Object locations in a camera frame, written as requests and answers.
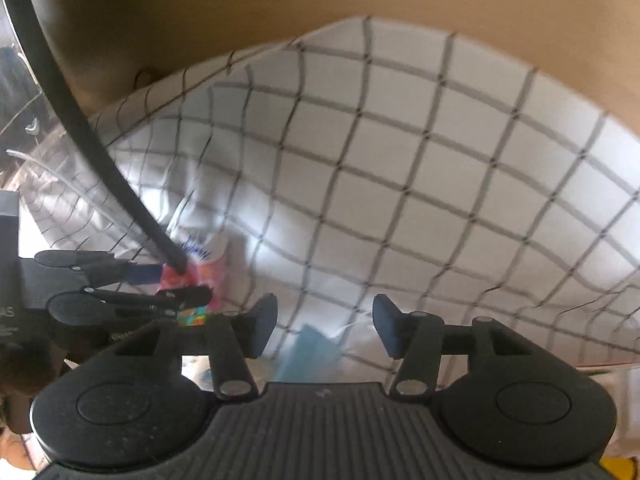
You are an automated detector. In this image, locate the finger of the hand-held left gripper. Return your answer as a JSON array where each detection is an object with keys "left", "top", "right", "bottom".
[
  {"left": 35, "top": 250, "right": 164, "bottom": 286},
  {"left": 47, "top": 285, "right": 213, "bottom": 331}
]

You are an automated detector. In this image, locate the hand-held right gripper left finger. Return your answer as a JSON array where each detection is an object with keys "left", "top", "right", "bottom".
[{"left": 112, "top": 292, "right": 279, "bottom": 401}]

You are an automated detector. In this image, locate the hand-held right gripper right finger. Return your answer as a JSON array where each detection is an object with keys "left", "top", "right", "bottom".
[{"left": 372, "top": 294, "right": 534, "bottom": 401}]

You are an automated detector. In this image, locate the blue face mask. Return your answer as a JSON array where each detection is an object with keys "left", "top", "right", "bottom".
[{"left": 272, "top": 324, "right": 343, "bottom": 386}]

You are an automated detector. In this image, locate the colourful tissue packet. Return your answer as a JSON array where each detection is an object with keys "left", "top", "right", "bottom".
[{"left": 157, "top": 232, "right": 231, "bottom": 328}]

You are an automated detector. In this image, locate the yellow plush toy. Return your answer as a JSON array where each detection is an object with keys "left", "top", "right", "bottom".
[{"left": 600, "top": 455, "right": 640, "bottom": 480}]

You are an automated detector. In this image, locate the black cable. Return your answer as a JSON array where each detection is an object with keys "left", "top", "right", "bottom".
[{"left": 0, "top": 0, "right": 193, "bottom": 273}]

